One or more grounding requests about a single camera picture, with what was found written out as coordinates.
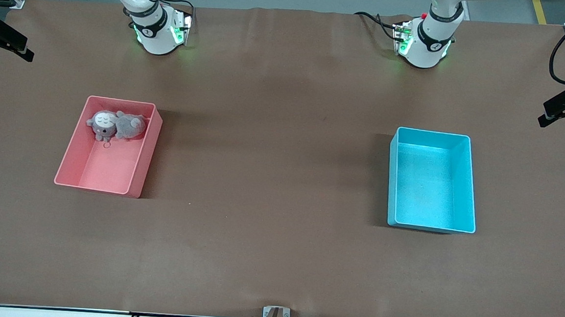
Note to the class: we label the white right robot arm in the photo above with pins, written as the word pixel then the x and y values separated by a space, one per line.
pixel 157 35

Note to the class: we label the brown table cover sheet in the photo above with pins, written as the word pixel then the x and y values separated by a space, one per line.
pixel 306 253

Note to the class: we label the grey plush toy with face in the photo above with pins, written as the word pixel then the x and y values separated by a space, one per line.
pixel 102 124

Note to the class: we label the blue plastic box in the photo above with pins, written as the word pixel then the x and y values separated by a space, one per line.
pixel 428 187

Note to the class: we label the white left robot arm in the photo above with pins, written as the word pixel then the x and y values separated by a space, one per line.
pixel 426 49

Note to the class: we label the silver base connector plate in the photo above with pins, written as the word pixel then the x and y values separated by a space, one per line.
pixel 181 27
pixel 401 38

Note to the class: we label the plain grey plush toy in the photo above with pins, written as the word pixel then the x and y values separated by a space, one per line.
pixel 130 127

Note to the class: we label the pink plastic box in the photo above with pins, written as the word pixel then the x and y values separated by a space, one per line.
pixel 110 167

